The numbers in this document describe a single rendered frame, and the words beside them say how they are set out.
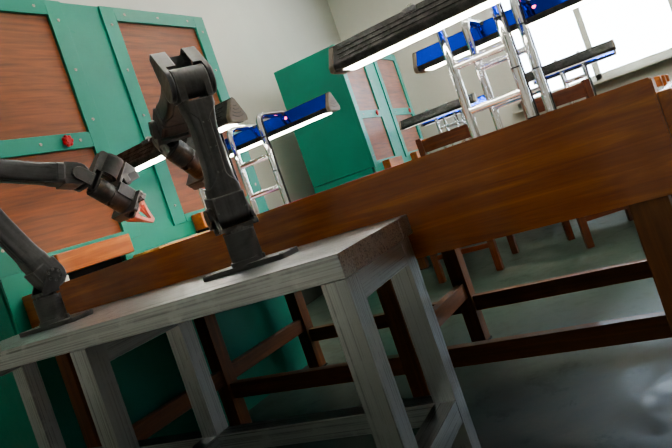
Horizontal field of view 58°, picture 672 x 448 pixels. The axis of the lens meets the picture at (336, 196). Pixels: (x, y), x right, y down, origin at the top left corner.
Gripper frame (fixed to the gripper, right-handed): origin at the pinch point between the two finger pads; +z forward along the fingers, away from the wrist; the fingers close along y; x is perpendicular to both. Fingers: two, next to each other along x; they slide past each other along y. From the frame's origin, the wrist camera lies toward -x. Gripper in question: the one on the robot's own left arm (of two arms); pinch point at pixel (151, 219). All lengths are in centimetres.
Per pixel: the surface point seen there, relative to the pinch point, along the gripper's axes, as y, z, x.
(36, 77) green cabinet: 52, -28, -60
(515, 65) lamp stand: -102, 22, -26
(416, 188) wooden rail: -88, -1, 20
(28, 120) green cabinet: 52, -24, -42
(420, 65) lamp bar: -65, 40, -62
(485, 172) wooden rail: -101, -1, 21
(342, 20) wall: 167, 270, -460
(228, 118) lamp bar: -26.8, -1.8, -24.7
